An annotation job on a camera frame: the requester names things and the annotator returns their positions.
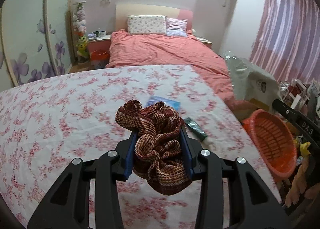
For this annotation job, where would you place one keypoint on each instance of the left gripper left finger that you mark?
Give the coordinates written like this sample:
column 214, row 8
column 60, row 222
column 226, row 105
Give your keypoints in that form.
column 113, row 166

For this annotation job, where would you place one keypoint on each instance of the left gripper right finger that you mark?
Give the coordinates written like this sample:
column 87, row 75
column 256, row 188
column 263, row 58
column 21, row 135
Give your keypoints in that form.
column 205, row 166

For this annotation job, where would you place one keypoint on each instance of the green tube white cap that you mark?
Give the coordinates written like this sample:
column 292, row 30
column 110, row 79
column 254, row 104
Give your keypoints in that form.
column 201, row 135

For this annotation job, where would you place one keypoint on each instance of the brown woven cloth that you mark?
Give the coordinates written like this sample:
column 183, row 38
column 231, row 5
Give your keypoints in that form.
column 158, row 154

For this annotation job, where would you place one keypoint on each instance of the blue tissue packet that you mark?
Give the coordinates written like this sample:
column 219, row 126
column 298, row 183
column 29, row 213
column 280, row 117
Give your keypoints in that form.
column 169, row 102

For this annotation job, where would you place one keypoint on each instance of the white paper bag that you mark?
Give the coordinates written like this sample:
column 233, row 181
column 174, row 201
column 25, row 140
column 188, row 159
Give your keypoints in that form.
column 252, row 83

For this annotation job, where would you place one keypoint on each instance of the small orange trash bin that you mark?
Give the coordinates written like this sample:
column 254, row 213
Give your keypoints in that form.
column 99, row 59

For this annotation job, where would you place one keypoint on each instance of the orange plastic basket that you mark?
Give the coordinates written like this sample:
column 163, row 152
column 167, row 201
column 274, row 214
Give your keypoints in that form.
column 274, row 142

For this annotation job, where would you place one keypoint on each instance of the floral pink tablecloth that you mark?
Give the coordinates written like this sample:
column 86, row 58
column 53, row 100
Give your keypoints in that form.
column 47, row 123

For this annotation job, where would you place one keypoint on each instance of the pink striped curtain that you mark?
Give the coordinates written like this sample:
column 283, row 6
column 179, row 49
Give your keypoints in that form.
column 287, row 43

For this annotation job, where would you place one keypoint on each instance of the salmon pink duvet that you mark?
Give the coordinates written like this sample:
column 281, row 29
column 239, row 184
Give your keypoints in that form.
column 155, row 49

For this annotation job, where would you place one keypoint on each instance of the right bedside table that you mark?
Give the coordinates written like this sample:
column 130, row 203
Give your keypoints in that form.
column 205, row 42

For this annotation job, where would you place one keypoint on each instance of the bedside table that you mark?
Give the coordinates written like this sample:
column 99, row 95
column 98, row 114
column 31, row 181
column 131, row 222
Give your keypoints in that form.
column 205, row 42
column 101, row 44

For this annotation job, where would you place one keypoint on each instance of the left bedside table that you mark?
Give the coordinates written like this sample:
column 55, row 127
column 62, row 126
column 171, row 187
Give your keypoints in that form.
column 101, row 44

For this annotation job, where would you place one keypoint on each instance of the striped pink pillow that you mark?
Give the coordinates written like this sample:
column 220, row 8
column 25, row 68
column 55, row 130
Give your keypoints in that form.
column 176, row 27

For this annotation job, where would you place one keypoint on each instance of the floral white pillow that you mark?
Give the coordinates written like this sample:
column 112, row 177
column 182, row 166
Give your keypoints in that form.
column 146, row 24

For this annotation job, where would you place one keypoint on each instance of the plush toy flower stack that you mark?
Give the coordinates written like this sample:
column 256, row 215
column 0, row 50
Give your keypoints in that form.
column 79, row 32

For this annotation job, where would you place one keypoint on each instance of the beige pink headboard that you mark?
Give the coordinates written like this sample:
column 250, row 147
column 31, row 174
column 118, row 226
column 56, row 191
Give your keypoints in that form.
column 125, row 9

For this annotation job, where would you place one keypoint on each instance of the floral sliding wardrobe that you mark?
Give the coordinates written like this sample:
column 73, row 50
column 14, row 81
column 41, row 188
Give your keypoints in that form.
column 35, row 40

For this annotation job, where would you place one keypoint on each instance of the white wire shelf rack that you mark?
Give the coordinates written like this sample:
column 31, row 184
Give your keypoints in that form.
column 297, row 95

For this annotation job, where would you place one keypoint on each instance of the wall socket plate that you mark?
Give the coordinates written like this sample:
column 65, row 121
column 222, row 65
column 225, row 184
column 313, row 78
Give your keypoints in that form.
column 105, row 2

